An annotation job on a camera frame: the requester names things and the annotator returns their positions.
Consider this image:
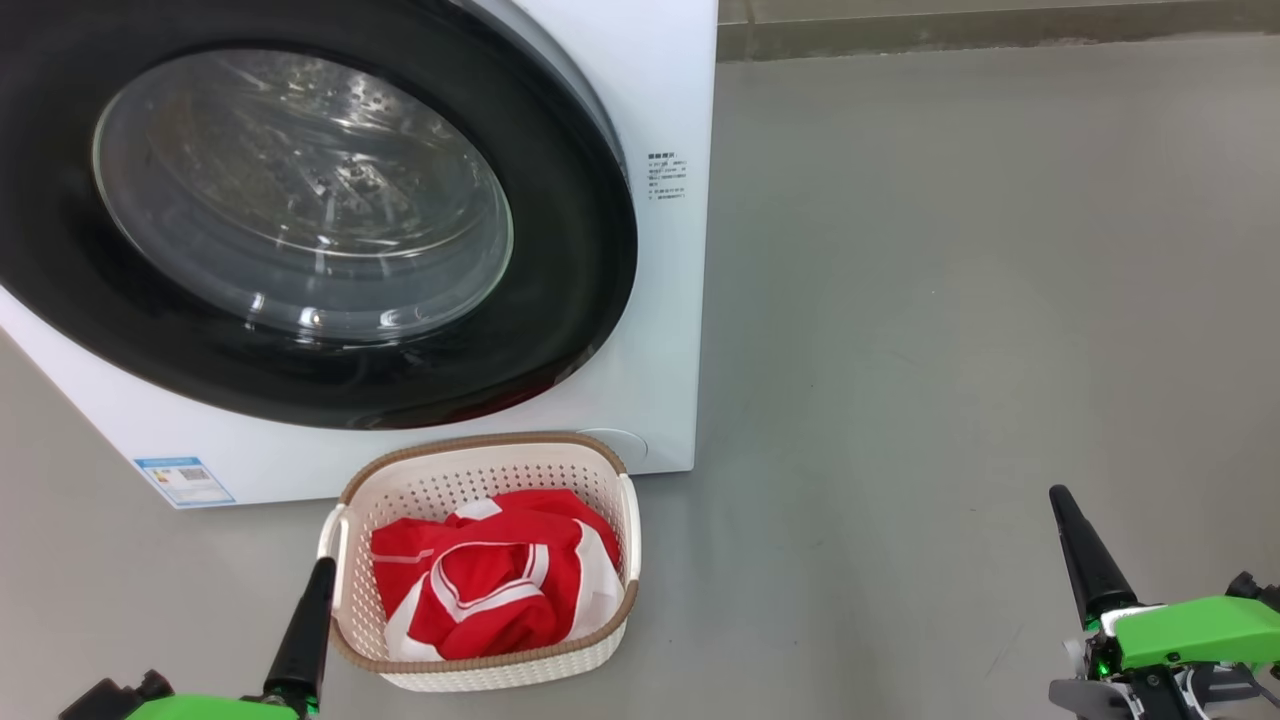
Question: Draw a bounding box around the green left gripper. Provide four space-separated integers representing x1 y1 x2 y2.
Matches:
122 557 337 720

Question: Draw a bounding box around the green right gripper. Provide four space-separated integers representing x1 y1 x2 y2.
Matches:
1048 485 1280 673

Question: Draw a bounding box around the red and white garment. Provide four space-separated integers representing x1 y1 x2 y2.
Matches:
370 488 624 662

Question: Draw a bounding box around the glass washing machine door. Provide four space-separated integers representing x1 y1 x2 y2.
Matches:
0 0 639 431

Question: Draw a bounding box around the cream basket with brown rim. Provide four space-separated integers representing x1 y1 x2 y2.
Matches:
317 432 642 693

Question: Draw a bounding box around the white front-load washing machine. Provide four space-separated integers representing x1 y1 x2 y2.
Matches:
0 0 719 510

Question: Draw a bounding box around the warning sticker with Chinese text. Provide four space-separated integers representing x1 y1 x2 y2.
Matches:
647 152 688 201

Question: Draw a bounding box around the blue energy label sticker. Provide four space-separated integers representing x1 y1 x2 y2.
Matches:
133 456 237 509

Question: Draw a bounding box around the round white filter cover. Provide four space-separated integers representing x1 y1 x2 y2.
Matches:
578 428 649 465

